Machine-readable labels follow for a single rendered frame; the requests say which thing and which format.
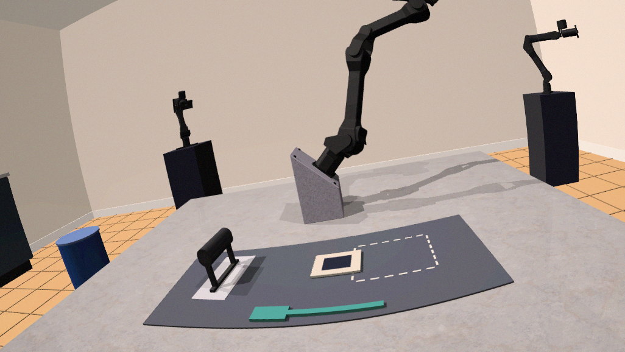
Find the cream tile with dark square mark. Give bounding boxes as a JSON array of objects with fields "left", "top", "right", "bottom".
[{"left": 310, "top": 250, "right": 361, "bottom": 278}]

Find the teal flat trowel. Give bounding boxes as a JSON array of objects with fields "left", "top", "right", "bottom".
[{"left": 249, "top": 300, "right": 384, "bottom": 322}]

